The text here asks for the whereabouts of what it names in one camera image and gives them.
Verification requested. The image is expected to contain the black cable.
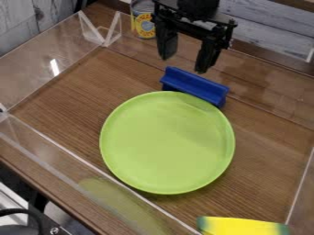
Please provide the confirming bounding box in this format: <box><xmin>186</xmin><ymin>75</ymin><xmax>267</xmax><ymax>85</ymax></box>
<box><xmin>0</xmin><ymin>207</ymin><xmax>47</xmax><ymax>235</ymax></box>

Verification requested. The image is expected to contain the clear acrylic triangle bracket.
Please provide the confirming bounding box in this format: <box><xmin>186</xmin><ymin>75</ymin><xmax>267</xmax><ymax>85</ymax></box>
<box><xmin>78</xmin><ymin>11</ymin><xmax>122</xmax><ymax>48</ymax></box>

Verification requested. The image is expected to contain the yellow green banana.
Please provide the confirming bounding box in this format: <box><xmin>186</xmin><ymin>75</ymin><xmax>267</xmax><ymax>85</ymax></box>
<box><xmin>197</xmin><ymin>217</ymin><xmax>291</xmax><ymax>235</ymax></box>

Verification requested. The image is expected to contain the clear acrylic enclosure wall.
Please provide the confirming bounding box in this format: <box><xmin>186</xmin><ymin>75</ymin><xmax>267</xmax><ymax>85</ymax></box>
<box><xmin>0</xmin><ymin>104</ymin><xmax>201</xmax><ymax>235</ymax></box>

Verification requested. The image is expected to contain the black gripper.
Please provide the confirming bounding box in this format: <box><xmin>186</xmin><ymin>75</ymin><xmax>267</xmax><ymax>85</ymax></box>
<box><xmin>152</xmin><ymin>0</ymin><xmax>238</xmax><ymax>73</ymax></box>

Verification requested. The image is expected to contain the blue plastic block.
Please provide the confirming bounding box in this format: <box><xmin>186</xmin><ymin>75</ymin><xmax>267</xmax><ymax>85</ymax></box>
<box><xmin>159</xmin><ymin>66</ymin><xmax>230</xmax><ymax>108</ymax></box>

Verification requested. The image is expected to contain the yellow labelled tin can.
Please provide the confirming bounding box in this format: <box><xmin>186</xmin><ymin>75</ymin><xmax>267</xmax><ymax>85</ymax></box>
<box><xmin>130</xmin><ymin>0</ymin><xmax>157</xmax><ymax>39</ymax></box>

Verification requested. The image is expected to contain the green round plate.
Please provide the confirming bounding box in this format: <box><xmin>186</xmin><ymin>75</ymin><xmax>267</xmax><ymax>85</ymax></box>
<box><xmin>99</xmin><ymin>92</ymin><xmax>235</xmax><ymax>195</ymax></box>

